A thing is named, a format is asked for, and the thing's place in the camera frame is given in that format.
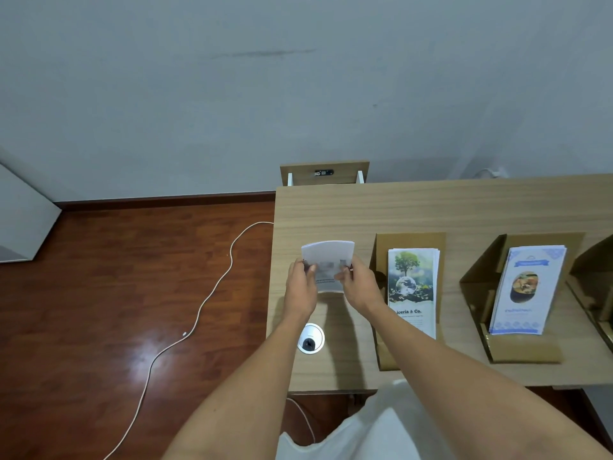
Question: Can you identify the person's left hand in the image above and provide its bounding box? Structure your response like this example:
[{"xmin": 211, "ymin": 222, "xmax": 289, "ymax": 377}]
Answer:
[{"xmin": 284, "ymin": 259, "xmax": 319, "ymax": 322}]

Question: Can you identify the person's right hand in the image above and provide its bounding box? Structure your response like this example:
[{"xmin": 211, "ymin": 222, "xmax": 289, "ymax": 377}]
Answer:
[{"xmin": 334, "ymin": 256, "xmax": 386, "ymax": 318}]

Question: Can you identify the white leaflet bundle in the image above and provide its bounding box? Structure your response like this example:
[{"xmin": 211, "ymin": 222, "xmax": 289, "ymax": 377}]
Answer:
[{"xmin": 301, "ymin": 241, "xmax": 355, "ymax": 294}]

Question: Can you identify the person's left forearm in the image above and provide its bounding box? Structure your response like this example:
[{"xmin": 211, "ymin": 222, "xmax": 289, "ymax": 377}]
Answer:
[{"xmin": 162, "ymin": 315, "xmax": 313, "ymax": 460}]

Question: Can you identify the person's right forearm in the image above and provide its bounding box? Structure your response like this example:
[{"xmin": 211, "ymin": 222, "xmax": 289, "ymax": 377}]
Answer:
[{"xmin": 368, "ymin": 302, "xmax": 613, "ymax": 460}]

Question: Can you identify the stack of tree print brochures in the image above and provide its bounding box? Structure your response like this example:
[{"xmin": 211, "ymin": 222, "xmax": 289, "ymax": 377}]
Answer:
[{"xmin": 387, "ymin": 248, "xmax": 440, "ymax": 340}]

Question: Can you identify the cardboard brochure holder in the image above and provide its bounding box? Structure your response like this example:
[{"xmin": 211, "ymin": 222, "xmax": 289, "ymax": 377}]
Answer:
[
  {"xmin": 460, "ymin": 233, "xmax": 586, "ymax": 364},
  {"xmin": 566, "ymin": 234, "xmax": 613, "ymax": 353},
  {"xmin": 370, "ymin": 233, "xmax": 446, "ymax": 372}
]

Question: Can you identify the small wooden side table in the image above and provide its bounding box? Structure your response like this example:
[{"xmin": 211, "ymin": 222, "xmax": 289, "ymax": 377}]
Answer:
[{"xmin": 280, "ymin": 161, "xmax": 370, "ymax": 187}]

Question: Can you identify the person's white shirt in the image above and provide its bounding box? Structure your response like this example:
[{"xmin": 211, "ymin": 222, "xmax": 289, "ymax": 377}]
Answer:
[{"xmin": 275, "ymin": 378, "xmax": 460, "ymax": 460}]

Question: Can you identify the stack of blue food brochures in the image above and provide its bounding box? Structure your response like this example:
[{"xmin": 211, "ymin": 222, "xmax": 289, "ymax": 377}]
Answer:
[{"xmin": 489, "ymin": 245, "xmax": 567, "ymax": 336}]

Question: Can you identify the grey white cabinet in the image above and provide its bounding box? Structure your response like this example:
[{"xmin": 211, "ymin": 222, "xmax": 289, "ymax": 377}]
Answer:
[{"xmin": 0, "ymin": 163, "xmax": 62, "ymax": 264}]

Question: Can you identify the white round cable grommet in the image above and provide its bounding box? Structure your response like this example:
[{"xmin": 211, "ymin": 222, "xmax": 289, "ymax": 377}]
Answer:
[{"xmin": 297, "ymin": 323, "xmax": 325, "ymax": 355}]

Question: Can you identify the long white cable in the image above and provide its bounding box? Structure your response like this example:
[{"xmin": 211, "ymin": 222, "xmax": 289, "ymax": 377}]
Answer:
[{"xmin": 103, "ymin": 221, "xmax": 275, "ymax": 460}]

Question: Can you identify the thin white cable under desk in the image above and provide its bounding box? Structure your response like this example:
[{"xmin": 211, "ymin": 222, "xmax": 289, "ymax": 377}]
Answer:
[{"xmin": 286, "ymin": 397, "xmax": 317, "ymax": 445}]

